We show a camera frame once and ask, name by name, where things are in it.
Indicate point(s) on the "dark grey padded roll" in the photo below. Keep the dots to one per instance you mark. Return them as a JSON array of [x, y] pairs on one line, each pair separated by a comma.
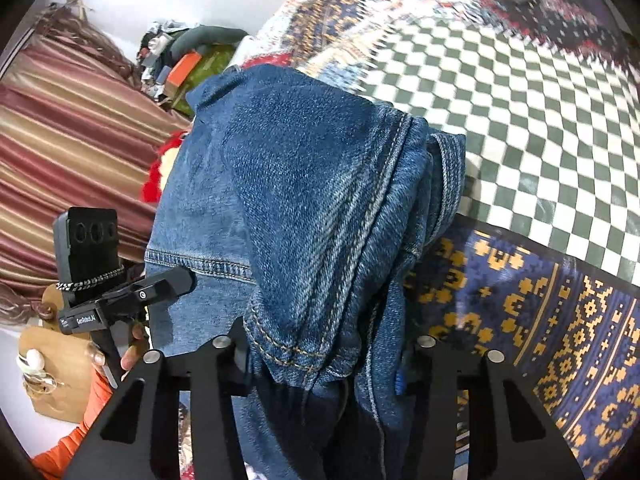
[[210, 35]]

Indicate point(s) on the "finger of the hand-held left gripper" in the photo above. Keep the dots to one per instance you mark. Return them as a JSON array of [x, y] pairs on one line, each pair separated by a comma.
[[160, 285]]

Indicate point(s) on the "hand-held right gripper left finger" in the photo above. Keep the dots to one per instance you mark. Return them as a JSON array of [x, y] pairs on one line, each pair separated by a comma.
[[235, 355]]

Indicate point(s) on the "orange box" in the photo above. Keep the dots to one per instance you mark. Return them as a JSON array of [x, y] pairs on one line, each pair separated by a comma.
[[181, 72]]

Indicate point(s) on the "blue denim jacket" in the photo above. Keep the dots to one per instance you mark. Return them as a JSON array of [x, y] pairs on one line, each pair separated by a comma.
[[300, 185]]

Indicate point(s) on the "green cloth bundle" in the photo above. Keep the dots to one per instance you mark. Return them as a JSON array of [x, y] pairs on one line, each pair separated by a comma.
[[205, 77]]

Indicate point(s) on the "striped maroon curtain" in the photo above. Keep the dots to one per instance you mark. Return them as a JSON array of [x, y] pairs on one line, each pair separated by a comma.
[[65, 135]]

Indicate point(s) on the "patterned patchwork blanket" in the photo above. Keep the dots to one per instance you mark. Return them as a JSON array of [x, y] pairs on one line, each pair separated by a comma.
[[525, 110]]

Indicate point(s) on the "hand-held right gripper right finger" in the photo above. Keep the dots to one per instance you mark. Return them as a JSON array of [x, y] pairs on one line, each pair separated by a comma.
[[400, 379]]

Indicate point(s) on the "pile of small packets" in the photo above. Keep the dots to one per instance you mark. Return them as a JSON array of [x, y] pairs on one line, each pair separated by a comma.
[[152, 55]]

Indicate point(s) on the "person's left hand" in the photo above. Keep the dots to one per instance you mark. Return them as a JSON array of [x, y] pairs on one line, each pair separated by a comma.
[[134, 345]]

